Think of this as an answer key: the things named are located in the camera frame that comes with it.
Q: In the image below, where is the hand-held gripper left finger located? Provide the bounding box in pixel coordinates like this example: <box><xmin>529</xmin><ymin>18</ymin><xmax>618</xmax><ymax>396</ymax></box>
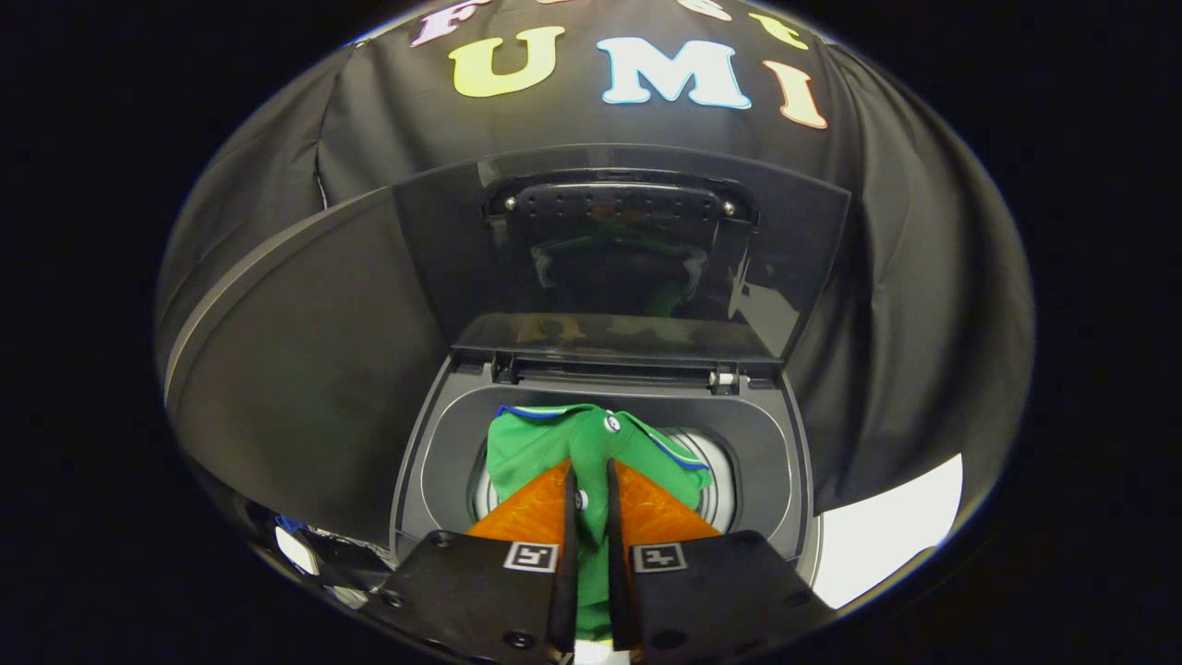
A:
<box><xmin>365</xmin><ymin>459</ymin><xmax>580</xmax><ymax>664</ymax></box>

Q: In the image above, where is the green polo shirt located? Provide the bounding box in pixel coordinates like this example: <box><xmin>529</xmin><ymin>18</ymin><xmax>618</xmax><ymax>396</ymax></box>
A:
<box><xmin>485</xmin><ymin>404</ymin><xmax>714</xmax><ymax>643</ymax></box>

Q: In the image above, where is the dark washing machine lid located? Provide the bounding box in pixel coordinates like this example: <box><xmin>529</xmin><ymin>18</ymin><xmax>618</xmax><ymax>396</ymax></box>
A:
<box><xmin>392</xmin><ymin>143</ymin><xmax>852</xmax><ymax>370</ymax></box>

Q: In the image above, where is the grey cabinet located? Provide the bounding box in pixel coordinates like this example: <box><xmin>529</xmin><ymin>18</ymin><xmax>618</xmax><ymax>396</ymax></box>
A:
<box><xmin>162</xmin><ymin>185</ymin><xmax>453</xmax><ymax>555</ymax></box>

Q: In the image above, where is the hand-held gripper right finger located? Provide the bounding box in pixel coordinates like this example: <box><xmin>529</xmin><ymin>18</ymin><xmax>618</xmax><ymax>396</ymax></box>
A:
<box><xmin>605</xmin><ymin>457</ymin><xmax>837</xmax><ymax>664</ymax></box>

